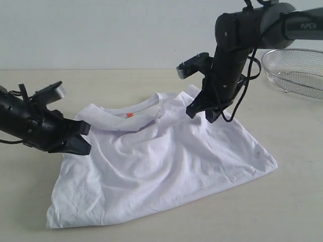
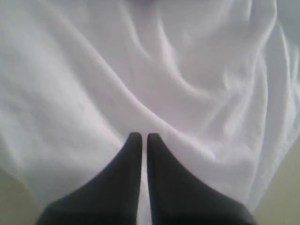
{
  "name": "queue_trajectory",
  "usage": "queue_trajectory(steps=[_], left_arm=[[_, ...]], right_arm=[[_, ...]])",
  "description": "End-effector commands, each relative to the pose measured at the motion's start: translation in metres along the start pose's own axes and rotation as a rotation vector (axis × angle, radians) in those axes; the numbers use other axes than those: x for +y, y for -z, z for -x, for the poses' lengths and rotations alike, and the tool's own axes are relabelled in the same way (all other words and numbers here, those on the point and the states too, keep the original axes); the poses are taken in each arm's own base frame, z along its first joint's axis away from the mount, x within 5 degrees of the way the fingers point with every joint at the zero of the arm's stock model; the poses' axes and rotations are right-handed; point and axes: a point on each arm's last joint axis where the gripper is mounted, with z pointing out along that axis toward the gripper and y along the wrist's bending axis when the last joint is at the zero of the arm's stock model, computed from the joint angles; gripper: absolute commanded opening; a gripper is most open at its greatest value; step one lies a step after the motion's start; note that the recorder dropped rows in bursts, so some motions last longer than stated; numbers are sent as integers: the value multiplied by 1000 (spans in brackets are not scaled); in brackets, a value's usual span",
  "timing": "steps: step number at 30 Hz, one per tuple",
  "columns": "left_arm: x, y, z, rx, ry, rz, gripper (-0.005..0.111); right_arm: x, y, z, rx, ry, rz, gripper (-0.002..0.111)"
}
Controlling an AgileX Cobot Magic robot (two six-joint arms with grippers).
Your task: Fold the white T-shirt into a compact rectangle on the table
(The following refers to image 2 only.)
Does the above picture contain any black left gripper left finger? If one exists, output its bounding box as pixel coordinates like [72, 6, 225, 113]
[37, 133, 142, 225]

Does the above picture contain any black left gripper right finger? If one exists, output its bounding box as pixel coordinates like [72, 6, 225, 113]
[147, 133, 256, 225]

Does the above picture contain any white t-shirt red logo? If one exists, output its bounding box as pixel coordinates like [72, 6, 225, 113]
[0, 0, 300, 225]

